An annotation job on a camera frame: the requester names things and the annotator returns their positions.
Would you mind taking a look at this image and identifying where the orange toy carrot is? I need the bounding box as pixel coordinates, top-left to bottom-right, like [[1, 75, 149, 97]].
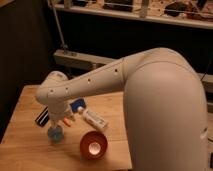
[[62, 118, 71, 127]]

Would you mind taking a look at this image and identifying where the red ceramic bowl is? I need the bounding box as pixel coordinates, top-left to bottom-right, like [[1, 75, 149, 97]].
[[80, 131, 108, 160]]

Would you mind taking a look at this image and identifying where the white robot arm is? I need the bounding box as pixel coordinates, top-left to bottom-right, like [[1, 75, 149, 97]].
[[36, 48, 208, 171]]

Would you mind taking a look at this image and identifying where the metal stand pole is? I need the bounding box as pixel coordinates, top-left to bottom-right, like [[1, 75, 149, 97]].
[[50, 0, 68, 53]]

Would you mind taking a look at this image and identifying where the white plastic bottle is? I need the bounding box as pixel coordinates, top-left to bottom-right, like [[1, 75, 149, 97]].
[[77, 107, 108, 131]]

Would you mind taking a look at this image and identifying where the black rectangular bar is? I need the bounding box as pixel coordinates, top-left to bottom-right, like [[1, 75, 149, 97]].
[[35, 110, 49, 127]]

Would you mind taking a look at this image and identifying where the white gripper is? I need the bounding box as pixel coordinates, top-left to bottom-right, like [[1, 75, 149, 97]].
[[48, 107, 75, 121]]

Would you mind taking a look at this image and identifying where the blue ceramic cup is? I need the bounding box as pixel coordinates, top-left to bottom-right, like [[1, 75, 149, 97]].
[[47, 125, 63, 142]]

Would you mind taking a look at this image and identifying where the blue sponge block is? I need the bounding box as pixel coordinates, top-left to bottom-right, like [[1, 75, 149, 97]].
[[70, 98, 86, 113]]

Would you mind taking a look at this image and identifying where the cluttered background shelf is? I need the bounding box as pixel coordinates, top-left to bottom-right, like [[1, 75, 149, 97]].
[[53, 0, 213, 30]]

